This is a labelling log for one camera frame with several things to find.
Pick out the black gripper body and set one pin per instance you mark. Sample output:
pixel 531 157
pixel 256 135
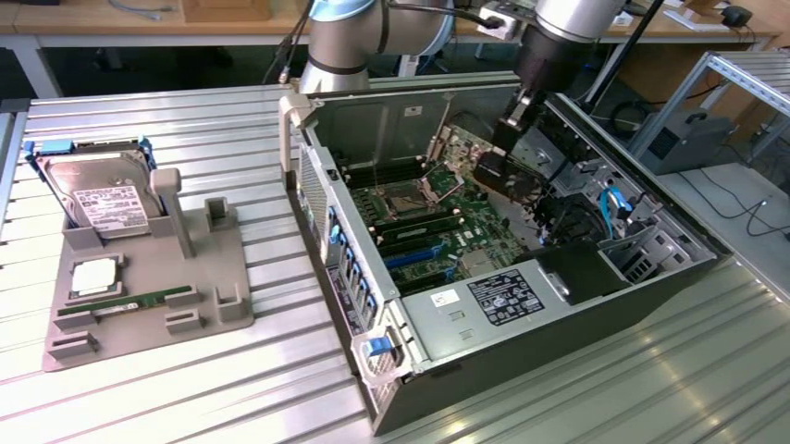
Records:
pixel 548 60

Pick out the graphics card with metal bracket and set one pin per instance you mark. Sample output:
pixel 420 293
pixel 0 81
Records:
pixel 512 180

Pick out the beige card retention latch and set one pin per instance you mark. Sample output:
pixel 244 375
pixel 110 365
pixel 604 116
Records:
pixel 288 134

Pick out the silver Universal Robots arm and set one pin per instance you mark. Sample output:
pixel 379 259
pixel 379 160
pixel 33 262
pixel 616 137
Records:
pixel 339 46

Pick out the silver perforated disk bay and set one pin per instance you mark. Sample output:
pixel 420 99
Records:
pixel 546 159

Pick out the black tripod pole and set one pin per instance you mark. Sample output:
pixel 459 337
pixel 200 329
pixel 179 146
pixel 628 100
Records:
pixel 623 51

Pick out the white box on desk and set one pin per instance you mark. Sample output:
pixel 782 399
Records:
pixel 623 19

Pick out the open socket cover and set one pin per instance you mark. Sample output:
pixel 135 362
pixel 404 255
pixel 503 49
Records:
pixel 445 180

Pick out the green motherboard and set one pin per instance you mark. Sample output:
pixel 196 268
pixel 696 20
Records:
pixel 477 226

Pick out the CPU socket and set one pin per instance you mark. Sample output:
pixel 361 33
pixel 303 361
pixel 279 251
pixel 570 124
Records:
pixel 404 201

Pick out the black power adapter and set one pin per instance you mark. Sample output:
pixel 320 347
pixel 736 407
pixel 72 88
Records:
pixel 735 16

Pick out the black fan shroud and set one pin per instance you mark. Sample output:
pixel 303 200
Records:
pixel 580 273

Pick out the silver slotted drive cage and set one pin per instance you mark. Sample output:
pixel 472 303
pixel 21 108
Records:
pixel 647 259

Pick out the black expansion slot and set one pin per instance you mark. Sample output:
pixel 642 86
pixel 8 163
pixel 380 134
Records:
pixel 425 279

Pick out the silver power supply unit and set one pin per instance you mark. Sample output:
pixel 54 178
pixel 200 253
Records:
pixel 456 333

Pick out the open black PC case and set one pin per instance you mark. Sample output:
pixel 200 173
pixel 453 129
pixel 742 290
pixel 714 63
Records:
pixel 555 361

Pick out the blue case release latch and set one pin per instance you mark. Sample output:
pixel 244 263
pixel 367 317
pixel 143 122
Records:
pixel 376 348

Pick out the gray parts rack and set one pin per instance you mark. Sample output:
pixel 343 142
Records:
pixel 141 277

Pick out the silver hard disk drive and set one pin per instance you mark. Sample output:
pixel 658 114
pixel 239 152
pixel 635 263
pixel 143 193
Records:
pixel 98 185

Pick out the long wooden desk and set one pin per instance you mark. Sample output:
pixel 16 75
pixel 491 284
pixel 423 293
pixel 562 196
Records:
pixel 92 20

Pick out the green RAM stick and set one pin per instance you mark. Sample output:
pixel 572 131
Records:
pixel 122 303

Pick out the blue disk caddy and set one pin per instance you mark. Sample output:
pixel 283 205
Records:
pixel 54 149

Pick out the silver CPU chip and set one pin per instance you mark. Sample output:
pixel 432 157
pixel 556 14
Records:
pixel 93 276

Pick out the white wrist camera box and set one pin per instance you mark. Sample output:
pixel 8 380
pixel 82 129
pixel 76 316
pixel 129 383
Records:
pixel 499 25

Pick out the aluminium profile frame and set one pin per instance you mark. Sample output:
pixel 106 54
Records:
pixel 740 74

